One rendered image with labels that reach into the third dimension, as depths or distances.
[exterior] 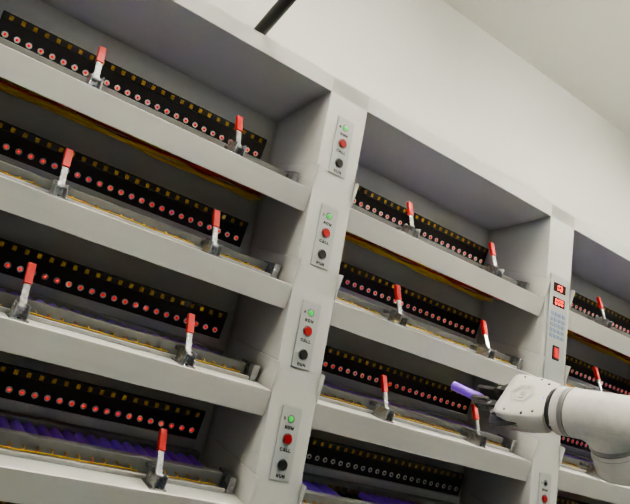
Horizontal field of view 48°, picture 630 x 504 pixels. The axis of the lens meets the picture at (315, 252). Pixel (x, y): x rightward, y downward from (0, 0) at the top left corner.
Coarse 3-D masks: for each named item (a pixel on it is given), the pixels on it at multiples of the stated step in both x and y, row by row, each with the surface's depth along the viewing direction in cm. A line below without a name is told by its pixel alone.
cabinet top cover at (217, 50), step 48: (48, 0) 127; (96, 0) 124; (144, 0) 122; (192, 0) 123; (144, 48) 136; (192, 48) 133; (240, 48) 130; (240, 96) 146; (288, 96) 143; (384, 144) 155; (432, 144) 153; (432, 192) 173; (480, 192) 169; (528, 192) 170; (576, 240) 185; (624, 288) 213
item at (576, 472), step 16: (560, 448) 161; (576, 448) 193; (560, 464) 160; (576, 464) 175; (592, 464) 178; (560, 480) 161; (576, 480) 164; (592, 480) 167; (592, 496) 167; (608, 496) 171; (624, 496) 174
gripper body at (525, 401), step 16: (512, 384) 129; (528, 384) 127; (544, 384) 125; (560, 384) 124; (512, 400) 125; (528, 400) 123; (544, 400) 122; (512, 416) 123; (528, 416) 121; (544, 416) 120; (544, 432) 121
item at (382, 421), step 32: (320, 384) 125; (352, 384) 151; (384, 384) 138; (416, 384) 161; (320, 416) 125; (352, 416) 128; (384, 416) 134; (416, 416) 146; (480, 416) 171; (416, 448) 137; (448, 448) 142; (480, 448) 146; (512, 448) 159
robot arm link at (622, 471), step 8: (592, 456) 116; (600, 464) 115; (608, 464) 113; (616, 464) 113; (624, 464) 112; (600, 472) 115; (608, 472) 114; (616, 472) 113; (624, 472) 113; (608, 480) 115; (616, 480) 114; (624, 480) 113
